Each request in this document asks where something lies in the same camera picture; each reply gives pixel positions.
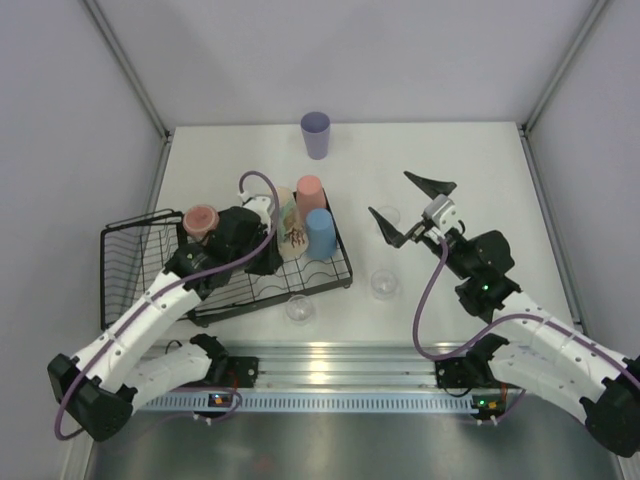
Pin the clear glass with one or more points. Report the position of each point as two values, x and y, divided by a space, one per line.
299 310
384 284
391 214

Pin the perforated cable tray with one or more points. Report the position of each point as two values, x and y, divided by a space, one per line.
265 402

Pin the clear glass lower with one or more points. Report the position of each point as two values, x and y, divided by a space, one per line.
299 310

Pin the cream seashell mug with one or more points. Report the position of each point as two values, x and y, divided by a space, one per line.
291 234

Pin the clear glass middle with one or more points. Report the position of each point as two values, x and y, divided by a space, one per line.
384 284

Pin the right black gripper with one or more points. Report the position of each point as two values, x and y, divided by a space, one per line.
395 237

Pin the blue plastic tumbler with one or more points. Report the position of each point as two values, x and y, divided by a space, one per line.
321 234

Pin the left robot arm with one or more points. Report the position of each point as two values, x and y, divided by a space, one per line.
104 384

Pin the pink ghost pattern mug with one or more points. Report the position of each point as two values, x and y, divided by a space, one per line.
199 220

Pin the purple plastic tumbler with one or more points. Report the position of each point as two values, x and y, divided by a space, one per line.
315 127

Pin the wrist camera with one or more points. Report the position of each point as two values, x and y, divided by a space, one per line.
261 204
442 212

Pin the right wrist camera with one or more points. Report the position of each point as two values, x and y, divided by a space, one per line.
442 212

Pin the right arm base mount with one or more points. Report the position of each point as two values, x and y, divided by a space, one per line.
460 372

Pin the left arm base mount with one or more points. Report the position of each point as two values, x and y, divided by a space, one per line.
235 370

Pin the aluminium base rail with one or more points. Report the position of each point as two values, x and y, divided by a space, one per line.
289 367

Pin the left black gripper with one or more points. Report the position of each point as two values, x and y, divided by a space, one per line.
272 258

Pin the black wire dish rack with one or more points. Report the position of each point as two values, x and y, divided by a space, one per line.
135 250

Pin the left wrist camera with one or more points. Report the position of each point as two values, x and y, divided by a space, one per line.
261 204

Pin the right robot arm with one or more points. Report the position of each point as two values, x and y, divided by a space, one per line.
521 344

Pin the clear glass upper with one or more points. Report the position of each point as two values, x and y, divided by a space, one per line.
391 214

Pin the salmon pink plastic tumbler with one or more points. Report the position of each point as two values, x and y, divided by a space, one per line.
309 195

